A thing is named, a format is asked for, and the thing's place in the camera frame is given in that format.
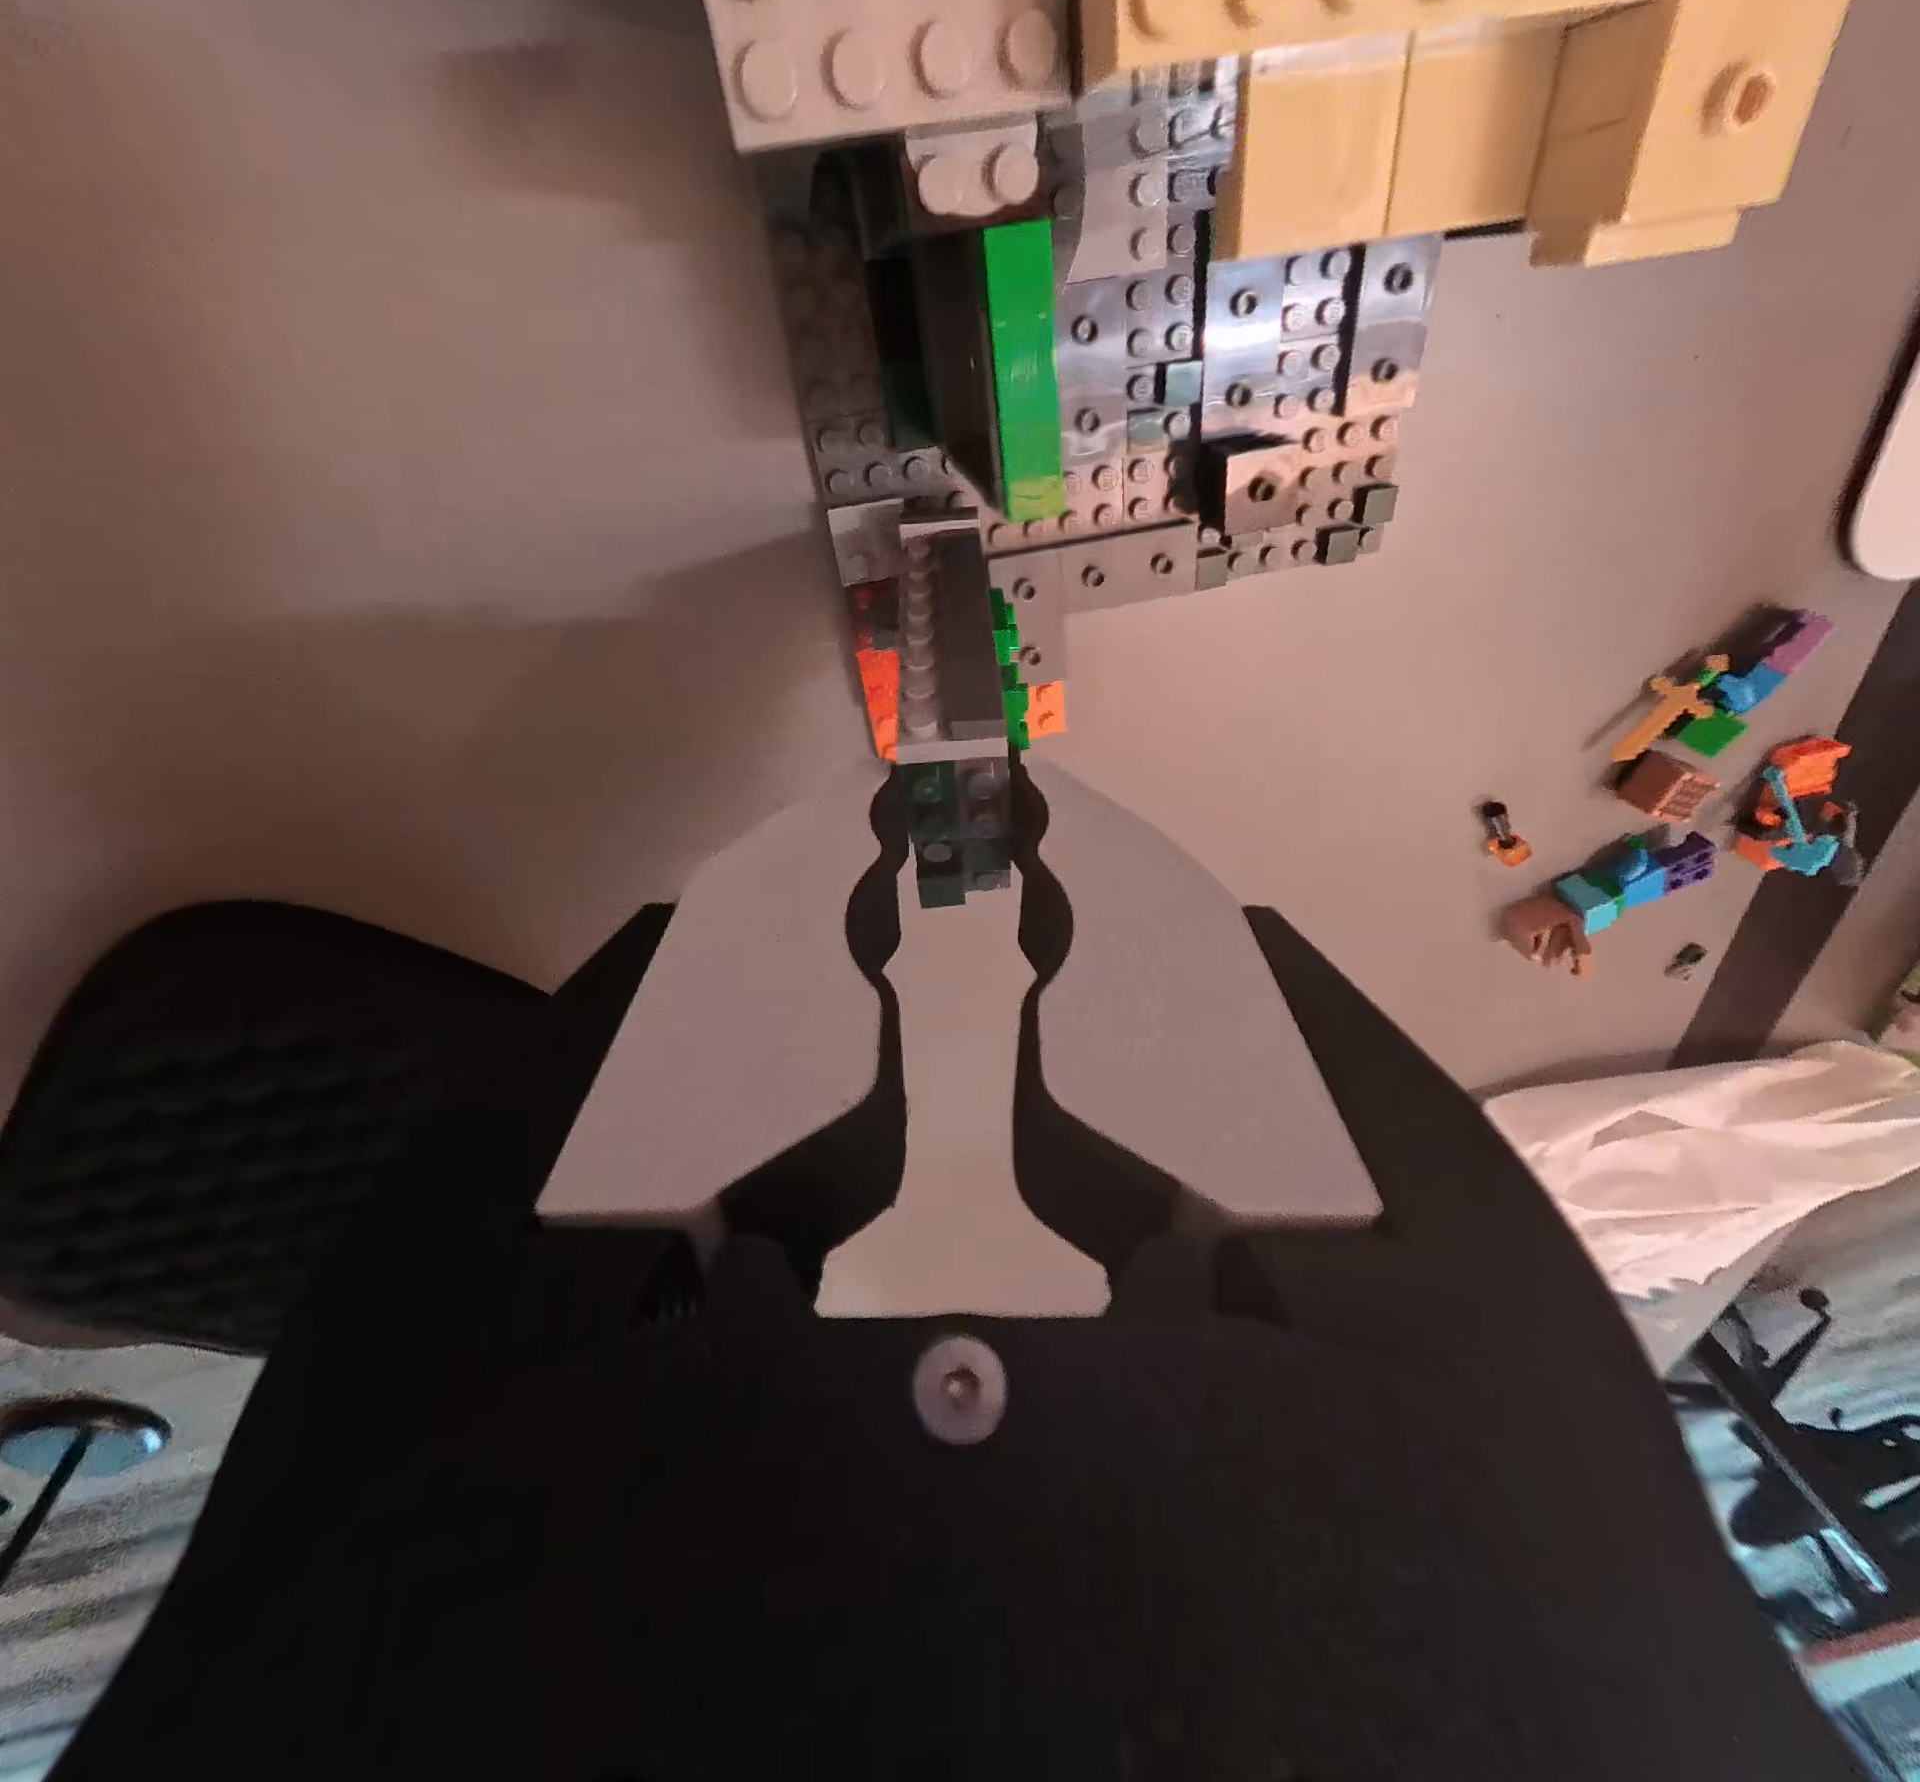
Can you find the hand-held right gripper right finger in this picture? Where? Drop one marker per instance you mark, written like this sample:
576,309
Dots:
1201,1047

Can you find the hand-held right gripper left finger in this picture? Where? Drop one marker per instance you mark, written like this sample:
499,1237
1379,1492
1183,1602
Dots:
720,1047

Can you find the grey green brick wall piece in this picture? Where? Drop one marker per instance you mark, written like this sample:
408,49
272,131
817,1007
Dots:
946,627

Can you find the small brick torch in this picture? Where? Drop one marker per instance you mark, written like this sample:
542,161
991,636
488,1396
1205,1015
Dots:
1504,834

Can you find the black mesh office chair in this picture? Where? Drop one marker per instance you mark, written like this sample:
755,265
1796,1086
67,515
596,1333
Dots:
224,1107

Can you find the crumpled white paper bag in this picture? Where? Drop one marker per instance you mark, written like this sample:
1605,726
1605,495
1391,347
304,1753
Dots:
1726,1152

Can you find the pile of small brick figures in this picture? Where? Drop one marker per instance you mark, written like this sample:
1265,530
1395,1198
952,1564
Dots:
1680,776

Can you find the black wheeled chair base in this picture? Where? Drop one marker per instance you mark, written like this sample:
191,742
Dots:
1800,1483

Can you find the white book stand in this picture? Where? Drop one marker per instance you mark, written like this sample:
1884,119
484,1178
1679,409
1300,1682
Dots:
1890,477

